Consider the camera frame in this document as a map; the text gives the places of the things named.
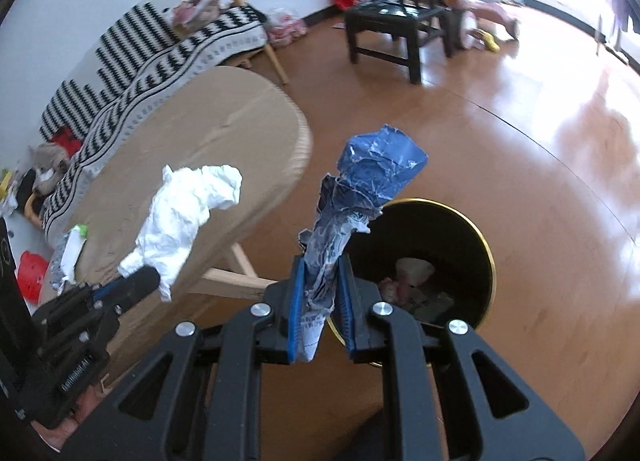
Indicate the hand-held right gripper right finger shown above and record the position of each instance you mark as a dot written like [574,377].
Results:
[345,311]

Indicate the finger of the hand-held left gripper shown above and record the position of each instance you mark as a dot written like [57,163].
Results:
[140,281]
[107,313]

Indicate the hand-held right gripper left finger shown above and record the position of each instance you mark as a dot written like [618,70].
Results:
[295,306]

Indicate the pink round toy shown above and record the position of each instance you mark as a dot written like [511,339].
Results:
[389,289]

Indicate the small grey blue wrapper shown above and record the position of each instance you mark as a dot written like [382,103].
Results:
[57,273]

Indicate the white green wrapper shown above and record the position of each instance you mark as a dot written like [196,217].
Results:
[75,246]

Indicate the white tissue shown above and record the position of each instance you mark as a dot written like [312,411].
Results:
[185,221]

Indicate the black bin with gold rim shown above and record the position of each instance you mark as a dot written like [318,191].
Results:
[450,241]

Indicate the blue silver wrapper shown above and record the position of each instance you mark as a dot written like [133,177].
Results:
[367,176]

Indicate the person's left hand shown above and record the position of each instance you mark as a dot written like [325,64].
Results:
[57,433]

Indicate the light wooden table leg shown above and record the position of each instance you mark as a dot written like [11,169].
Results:
[225,278]

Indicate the brown plush bear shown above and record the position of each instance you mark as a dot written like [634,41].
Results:
[50,168]

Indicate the red black cloth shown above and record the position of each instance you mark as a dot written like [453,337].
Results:
[67,140]

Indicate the wooden sofa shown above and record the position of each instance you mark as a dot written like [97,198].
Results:
[260,46]

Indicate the pink plastic bag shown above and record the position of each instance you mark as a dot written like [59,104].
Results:
[285,27]

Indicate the pink printed cushion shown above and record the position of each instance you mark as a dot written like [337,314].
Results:
[197,6]

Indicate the black wooden chair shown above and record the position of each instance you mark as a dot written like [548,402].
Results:
[400,21]

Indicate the yellow toy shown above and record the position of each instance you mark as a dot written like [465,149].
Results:
[487,42]

